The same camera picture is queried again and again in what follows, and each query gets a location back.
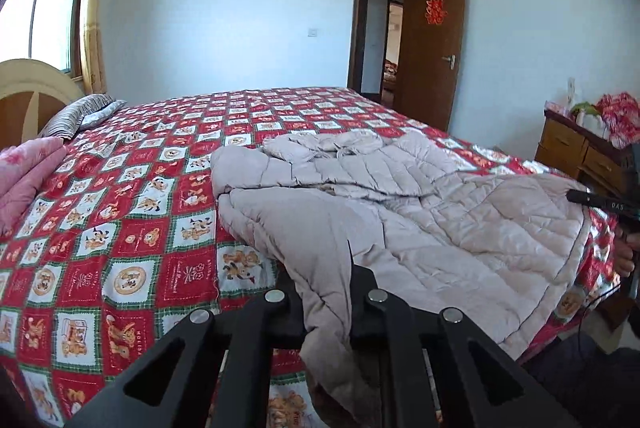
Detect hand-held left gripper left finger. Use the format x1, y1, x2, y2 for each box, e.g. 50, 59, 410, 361
65, 271, 307, 428

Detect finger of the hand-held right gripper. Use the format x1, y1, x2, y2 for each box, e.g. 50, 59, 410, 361
566, 188, 601, 208

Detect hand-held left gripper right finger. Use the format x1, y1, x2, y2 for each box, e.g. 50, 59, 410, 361
347, 238, 581, 428

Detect beige quilted puffer jacket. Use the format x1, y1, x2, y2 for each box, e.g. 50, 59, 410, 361
210, 128, 593, 428

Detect person's right hand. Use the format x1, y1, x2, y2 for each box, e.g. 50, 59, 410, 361
614, 228, 640, 280

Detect wooden dresser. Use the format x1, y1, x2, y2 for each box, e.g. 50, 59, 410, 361
535, 109, 640, 199

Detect green and white bag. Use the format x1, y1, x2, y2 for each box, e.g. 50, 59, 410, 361
572, 101, 608, 141

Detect red patterned bag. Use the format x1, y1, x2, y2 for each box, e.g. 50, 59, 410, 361
597, 92, 640, 149

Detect person's dark pants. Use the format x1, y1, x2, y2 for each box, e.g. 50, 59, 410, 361
522, 333, 640, 428

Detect brown wooden door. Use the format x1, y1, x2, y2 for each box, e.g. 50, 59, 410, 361
402, 0, 467, 131

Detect red checkered printed bedspread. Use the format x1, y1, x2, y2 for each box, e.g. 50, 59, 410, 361
0, 86, 631, 428

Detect red paper door decoration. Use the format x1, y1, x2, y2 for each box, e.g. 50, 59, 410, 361
425, 0, 447, 26

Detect grey patterned pillow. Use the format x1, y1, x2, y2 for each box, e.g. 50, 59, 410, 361
80, 100, 128, 129

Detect pink folded quilt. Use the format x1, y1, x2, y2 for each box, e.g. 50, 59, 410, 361
0, 138, 68, 236

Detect striped pillow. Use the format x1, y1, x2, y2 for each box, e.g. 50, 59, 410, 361
37, 93, 116, 140

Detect cream and wooden headboard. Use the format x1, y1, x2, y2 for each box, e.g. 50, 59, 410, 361
0, 58, 86, 149

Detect narrow yellow floral curtain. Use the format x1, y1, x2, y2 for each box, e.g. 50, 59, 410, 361
79, 0, 121, 95

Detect black cable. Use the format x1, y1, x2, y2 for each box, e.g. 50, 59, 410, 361
575, 281, 626, 349

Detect brown door frame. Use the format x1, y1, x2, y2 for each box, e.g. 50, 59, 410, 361
347, 0, 423, 102

